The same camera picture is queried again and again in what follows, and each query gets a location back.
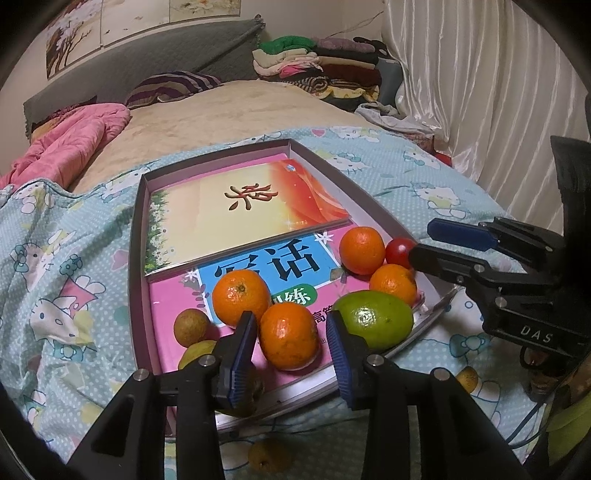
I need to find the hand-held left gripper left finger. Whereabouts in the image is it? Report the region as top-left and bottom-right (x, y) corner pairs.
(67, 311), (258, 480)

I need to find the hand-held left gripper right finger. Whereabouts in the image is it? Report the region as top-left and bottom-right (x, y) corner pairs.
(325, 311), (532, 480)

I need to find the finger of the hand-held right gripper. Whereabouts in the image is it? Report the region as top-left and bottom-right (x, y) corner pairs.
(409, 243), (561, 301)
(427, 217), (566, 271)

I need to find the red tomato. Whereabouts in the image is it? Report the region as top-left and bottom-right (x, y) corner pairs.
(385, 237), (417, 269)

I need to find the small yellow-green fruit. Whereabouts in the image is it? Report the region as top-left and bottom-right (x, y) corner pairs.
(178, 340), (220, 371)

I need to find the orange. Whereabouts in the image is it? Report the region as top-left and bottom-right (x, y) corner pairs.
(212, 270), (271, 328)
(259, 302), (320, 371)
(339, 226), (386, 275)
(369, 264), (419, 308)

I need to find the green mango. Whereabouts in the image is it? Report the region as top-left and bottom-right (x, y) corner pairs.
(332, 291), (414, 350)

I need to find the brown longan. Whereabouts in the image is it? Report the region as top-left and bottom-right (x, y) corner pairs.
(217, 376), (265, 416)
(174, 309), (219, 348)
(248, 438), (293, 472)
(455, 366), (479, 394)

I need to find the shallow grey box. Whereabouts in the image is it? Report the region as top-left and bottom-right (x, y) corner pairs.
(128, 138), (455, 437)

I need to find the person's right forearm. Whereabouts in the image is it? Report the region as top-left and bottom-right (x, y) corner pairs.
(529, 360), (591, 469)

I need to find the pink book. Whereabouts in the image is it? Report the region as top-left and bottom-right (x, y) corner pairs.
(148, 228), (426, 398)

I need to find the white crumpled cloth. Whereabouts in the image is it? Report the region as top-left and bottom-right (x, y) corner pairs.
(355, 102), (437, 139)

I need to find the yellow and orange book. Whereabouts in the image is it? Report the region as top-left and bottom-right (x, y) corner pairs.
(144, 158), (352, 277)

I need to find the white curtain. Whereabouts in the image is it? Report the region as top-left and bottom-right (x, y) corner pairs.
(382, 0), (591, 217)

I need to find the light blue printed blanket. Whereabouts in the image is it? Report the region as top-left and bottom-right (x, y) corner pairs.
(0, 127), (555, 480)

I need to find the pile of folded clothes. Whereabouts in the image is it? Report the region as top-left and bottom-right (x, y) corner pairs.
(252, 36), (402, 112)

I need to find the beige bed sheet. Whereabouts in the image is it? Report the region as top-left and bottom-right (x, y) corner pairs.
(69, 79), (375, 195)

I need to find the pink quilt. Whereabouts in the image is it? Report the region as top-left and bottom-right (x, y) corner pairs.
(0, 102), (132, 190)

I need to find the striped purple pillow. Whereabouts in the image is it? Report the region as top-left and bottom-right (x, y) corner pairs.
(124, 71), (223, 110)

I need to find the grey padded headboard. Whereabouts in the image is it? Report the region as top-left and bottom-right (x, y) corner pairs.
(23, 16), (266, 139)

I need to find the thin blue cable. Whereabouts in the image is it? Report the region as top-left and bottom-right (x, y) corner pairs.
(505, 397), (552, 446)

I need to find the wall poster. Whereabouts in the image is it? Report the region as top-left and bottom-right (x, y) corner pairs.
(45, 0), (243, 80)

